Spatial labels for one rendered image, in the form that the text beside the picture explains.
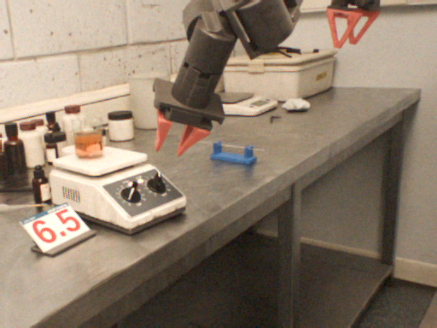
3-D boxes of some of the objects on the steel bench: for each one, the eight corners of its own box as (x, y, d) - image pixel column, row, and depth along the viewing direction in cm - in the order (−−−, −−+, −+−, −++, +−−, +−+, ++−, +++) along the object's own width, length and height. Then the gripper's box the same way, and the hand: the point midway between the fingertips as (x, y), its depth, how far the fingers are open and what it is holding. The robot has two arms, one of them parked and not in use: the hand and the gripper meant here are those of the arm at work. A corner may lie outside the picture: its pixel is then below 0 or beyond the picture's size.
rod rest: (257, 161, 112) (257, 144, 111) (248, 165, 109) (248, 148, 108) (218, 155, 118) (218, 139, 117) (209, 159, 116) (208, 143, 115)
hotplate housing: (189, 212, 85) (187, 165, 83) (130, 237, 77) (125, 185, 74) (101, 188, 101) (98, 147, 98) (44, 207, 92) (38, 163, 90)
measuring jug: (129, 121, 166) (125, 73, 162) (169, 118, 167) (166, 70, 162) (132, 132, 148) (128, 79, 144) (177, 129, 149) (174, 75, 145)
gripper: (170, 65, 67) (136, 157, 77) (242, 84, 70) (201, 172, 79) (166, 41, 73) (135, 131, 82) (235, 60, 75) (195, 145, 84)
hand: (169, 147), depth 80 cm, fingers open, 3 cm apart
